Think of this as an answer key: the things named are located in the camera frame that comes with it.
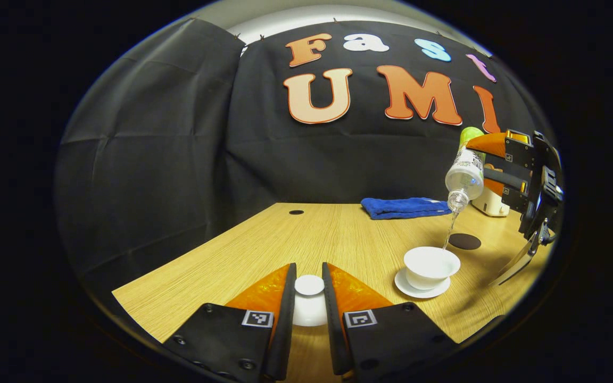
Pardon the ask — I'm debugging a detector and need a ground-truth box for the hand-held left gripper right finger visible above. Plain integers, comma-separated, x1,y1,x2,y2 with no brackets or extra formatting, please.
322,262,459,379

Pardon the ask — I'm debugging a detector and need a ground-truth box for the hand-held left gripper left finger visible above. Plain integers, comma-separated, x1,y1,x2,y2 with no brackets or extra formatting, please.
162,262,298,381

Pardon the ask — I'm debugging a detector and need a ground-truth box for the white teacup lid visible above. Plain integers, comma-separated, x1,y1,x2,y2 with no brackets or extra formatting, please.
292,274,329,327

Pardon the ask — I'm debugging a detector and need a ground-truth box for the clear green water bottle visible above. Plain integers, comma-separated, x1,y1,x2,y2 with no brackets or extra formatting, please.
445,127,487,214

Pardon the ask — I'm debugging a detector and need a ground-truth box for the round brown coaster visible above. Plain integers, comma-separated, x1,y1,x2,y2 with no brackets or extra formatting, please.
448,233,482,251

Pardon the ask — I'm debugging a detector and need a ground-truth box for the white teacup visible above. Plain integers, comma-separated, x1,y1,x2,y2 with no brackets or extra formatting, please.
403,246,461,291

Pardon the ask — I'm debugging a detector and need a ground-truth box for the white toaster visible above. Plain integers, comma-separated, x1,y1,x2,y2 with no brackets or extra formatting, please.
470,184,511,218

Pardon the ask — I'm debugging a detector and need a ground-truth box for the white saucer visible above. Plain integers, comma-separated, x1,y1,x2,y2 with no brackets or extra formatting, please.
394,268,452,299

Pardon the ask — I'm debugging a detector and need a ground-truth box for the blue folded towel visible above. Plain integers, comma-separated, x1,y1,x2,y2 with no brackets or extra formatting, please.
361,197,452,220

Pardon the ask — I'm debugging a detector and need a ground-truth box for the black backdrop cloth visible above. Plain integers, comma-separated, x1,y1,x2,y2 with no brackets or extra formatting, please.
55,19,553,289

